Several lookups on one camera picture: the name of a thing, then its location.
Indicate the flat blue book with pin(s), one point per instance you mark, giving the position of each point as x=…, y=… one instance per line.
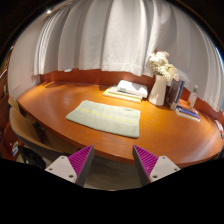
x=188, y=114

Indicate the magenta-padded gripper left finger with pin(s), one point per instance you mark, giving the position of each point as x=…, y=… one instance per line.
x=63, y=166

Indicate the white wall plate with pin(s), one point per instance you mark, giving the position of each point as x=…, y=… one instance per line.
x=68, y=70

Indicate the black bag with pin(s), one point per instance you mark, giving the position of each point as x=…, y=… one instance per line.
x=31, y=158

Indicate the flat orange book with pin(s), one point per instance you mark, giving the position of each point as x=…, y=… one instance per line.
x=186, y=108

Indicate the white ceramic vase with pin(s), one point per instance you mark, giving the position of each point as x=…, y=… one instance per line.
x=157, y=91

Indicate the large yellow book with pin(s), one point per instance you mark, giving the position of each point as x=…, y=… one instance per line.
x=115, y=95

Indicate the upright dark book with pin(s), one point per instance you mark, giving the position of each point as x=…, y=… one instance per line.
x=173, y=91

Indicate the tan wooden chair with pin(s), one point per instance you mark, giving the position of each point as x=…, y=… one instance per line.
x=30, y=133

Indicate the pale green yellow-striped towel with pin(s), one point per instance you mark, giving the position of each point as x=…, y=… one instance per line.
x=106, y=118

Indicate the thin grey book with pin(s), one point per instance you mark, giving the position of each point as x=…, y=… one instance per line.
x=112, y=90

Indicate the upright blue book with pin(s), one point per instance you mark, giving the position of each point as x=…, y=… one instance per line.
x=180, y=91

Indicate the white curtain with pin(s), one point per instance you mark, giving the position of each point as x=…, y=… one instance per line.
x=116, y=33

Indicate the clear plastic bottle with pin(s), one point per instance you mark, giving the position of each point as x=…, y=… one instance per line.
x=193, y=98

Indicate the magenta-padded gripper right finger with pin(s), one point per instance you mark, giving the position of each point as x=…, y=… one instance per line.
x=161, y=166

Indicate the white flower bouquet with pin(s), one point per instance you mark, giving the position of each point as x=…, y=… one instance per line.
x=163, y=65

